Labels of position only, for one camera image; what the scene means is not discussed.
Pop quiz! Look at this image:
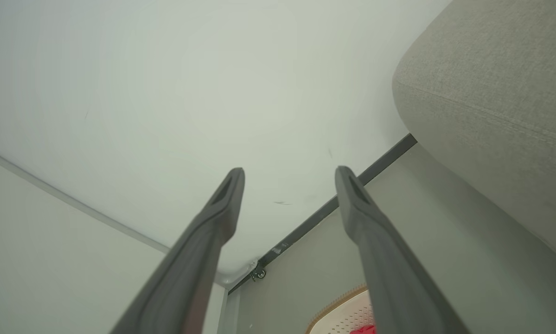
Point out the grey fabric sofa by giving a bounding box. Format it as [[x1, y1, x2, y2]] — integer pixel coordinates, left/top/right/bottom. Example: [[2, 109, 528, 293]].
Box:
[[392, 0, 556, 267]]

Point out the cream perforated laundry basket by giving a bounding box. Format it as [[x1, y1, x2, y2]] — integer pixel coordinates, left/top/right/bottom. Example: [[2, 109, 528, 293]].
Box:
[[306, 285, 376, 334]]

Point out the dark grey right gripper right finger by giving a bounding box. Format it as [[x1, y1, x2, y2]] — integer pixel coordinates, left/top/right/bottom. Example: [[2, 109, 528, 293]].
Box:
[[335, 166, 469, 334]]

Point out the black baseboard strip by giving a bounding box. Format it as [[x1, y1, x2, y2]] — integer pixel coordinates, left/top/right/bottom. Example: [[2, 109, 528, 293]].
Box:
[[228, 134, 417, 294]]

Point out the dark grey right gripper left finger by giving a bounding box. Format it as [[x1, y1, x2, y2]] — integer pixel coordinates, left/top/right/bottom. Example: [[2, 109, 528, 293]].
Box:
[[111, 167, 246, 334]]

